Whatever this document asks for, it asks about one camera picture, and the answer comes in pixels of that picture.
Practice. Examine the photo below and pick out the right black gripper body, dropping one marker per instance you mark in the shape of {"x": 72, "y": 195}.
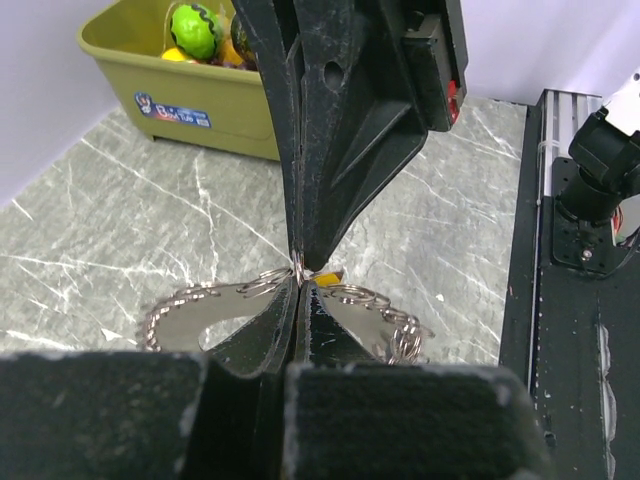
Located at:
{"x": 435, "y": 49}

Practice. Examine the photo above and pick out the green watermelon toy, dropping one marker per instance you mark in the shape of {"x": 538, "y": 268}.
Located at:
{"x": 197, "y": 31}

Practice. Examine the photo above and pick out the dark grapes toy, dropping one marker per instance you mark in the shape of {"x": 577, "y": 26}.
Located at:
{"x": 229, "y": 62}

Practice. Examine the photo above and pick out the yellow banana toy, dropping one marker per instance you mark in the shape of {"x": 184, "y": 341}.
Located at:
{"x": 175, "y": 54}

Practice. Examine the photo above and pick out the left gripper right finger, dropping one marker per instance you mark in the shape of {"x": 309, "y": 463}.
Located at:
{"x": 345, "y": 419}

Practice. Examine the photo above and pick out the aluminium rail frame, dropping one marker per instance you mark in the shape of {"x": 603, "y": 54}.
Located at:
{"x": 563, "y": 113}

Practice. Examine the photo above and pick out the black mounting base plate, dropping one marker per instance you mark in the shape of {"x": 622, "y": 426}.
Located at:
{"x": 571, "y": 323}

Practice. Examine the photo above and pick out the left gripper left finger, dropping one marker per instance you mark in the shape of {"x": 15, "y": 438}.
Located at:
{"x": 151, "y": 415}

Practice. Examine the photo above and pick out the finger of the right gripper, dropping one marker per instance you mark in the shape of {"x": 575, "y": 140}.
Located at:
{"x": 274, "y": 37}
{"x": 359, "y": 120}

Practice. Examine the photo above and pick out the black tin can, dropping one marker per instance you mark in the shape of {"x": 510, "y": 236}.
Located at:
{"x": 243, "y": 55}

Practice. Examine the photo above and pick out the olive green plastic bin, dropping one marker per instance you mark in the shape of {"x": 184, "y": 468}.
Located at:
{"x": 200, "y": 104}

